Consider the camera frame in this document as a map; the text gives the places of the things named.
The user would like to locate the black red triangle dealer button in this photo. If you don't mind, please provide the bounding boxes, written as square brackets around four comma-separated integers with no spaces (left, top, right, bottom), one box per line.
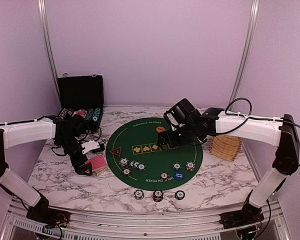
[110,147,122,158]

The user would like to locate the front aluminium rail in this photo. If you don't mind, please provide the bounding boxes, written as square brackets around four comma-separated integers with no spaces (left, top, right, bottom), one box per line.
[0,199,291,240]

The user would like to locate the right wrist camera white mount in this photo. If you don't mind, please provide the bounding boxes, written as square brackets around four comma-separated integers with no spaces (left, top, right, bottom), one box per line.
[163,98,201,130]

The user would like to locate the left aluminium frame post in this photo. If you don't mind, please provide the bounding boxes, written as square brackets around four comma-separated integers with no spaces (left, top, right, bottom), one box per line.
[37,0,60,78]

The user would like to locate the green chip row in case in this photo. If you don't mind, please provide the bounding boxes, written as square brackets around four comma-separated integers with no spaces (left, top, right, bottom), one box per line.
[85,108,95,121]

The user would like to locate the blue white chip stack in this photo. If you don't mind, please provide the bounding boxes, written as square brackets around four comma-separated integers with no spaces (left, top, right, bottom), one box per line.
[133,189,144,200]

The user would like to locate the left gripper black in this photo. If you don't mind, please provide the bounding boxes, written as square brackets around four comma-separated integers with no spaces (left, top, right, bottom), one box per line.
[57,135,93,176]

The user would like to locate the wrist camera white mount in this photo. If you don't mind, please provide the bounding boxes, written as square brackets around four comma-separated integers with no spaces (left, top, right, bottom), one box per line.
[163,98,201,130]
[81,140,105,155]

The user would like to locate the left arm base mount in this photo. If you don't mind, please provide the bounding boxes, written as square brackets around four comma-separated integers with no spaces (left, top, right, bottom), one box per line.
[26,208,70,227]

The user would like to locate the teal chip row in case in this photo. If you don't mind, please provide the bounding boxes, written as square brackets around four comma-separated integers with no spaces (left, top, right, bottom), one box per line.
[92,108,101,122]

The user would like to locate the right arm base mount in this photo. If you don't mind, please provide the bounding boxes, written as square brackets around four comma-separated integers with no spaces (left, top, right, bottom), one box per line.
[219,210,265,229]

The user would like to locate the brown chip stack in case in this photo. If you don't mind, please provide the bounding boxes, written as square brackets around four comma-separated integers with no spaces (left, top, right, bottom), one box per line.
[67,108,74,116]

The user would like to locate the round green poker mat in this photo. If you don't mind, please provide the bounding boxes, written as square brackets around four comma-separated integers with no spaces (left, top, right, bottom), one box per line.
[105,117,204,191]

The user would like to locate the orange big blind button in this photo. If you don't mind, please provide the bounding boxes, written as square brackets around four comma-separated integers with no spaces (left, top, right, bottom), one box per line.
[156,126,166,133]

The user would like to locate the right aluminium frame post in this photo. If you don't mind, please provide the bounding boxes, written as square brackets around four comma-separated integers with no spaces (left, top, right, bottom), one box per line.
[228,0,260,104]

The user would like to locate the red backed card deck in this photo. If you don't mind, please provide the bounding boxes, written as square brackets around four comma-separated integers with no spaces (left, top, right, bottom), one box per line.
[85,155,108,171]

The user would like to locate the teal black chip stack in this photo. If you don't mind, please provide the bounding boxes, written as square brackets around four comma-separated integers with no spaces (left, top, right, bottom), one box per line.
[174,190,186,201]

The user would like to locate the teal chips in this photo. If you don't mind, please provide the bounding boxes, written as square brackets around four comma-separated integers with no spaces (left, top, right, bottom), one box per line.
[129,161,146,171]

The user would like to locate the brown black chip stack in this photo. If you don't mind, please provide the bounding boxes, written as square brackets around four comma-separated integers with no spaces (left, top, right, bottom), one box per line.
[152,189,164,202]

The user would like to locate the black poker chip case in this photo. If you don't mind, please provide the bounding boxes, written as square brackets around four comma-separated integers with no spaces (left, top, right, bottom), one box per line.
[57,74,105,133]

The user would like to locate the blue tan chip row in case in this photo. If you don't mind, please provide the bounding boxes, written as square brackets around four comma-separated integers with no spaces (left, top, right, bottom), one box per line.
[58,108,68,120]

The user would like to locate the blue small blind button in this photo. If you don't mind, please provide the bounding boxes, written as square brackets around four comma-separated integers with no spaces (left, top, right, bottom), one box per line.
[173,171,186,181]

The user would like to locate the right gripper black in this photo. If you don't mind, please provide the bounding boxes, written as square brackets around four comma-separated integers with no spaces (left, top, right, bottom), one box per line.
[157,123,197,151]

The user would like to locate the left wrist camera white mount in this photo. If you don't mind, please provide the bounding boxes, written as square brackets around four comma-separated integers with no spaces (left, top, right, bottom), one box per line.
[81,140,105,155]

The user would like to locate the aluminium frame post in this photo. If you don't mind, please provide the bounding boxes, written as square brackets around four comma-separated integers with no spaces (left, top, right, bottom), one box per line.
[37,0,60,78]
[228,0,260,104]

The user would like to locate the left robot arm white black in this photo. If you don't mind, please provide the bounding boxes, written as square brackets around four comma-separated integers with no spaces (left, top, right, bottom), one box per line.
[0,115,93,223]

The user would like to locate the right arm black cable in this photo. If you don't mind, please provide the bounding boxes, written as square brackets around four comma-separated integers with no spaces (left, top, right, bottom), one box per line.
[224,97,300,168]

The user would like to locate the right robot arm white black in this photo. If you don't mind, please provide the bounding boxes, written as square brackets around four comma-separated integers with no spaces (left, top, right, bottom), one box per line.
[158,106,300,224]

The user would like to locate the card decks in case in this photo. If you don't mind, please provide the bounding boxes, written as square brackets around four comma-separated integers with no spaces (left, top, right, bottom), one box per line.
[73,109,87,119]

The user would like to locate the woven bamboo tray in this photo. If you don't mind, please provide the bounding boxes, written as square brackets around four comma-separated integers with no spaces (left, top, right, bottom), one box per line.
[209,135,242,162]

